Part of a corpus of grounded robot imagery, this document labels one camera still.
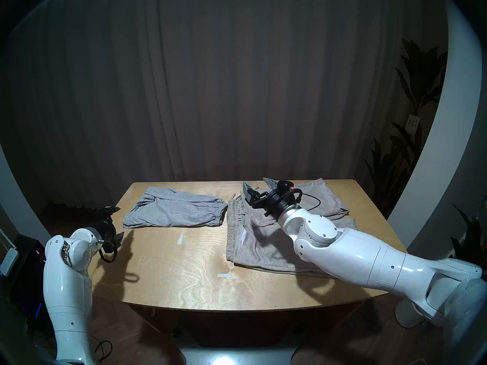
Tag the beige sweat shorts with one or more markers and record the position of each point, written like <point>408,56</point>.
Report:
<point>258,246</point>

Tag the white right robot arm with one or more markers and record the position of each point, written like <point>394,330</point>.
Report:
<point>361,254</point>

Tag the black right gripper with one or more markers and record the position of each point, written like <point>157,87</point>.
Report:
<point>274,204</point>

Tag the black computer tower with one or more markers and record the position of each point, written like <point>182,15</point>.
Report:
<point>30,284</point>

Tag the white router box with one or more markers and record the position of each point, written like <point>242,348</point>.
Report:
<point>8,257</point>

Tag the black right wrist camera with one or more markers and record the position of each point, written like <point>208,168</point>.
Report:
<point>285,186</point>

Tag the tall dark leafy plant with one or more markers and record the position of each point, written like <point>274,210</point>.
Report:
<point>411,155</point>

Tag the light grey shorts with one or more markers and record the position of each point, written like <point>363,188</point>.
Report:
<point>175,212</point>

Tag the light wooden table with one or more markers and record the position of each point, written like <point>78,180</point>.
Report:
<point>182,276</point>

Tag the brown pleated curtain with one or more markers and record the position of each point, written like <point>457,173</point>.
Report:
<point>228,83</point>

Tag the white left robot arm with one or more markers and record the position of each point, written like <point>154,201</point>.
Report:
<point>68,292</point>

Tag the white cylindrical pot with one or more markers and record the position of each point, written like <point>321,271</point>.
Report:
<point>405,316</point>

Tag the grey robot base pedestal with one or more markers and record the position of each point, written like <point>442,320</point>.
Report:
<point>239,356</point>

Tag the small dark leafy plant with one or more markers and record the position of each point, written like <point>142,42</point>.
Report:
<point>470,238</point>

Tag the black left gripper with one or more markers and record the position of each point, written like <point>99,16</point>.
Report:
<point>104,229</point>

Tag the white plant tag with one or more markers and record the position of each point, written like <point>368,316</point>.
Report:
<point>412,123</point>

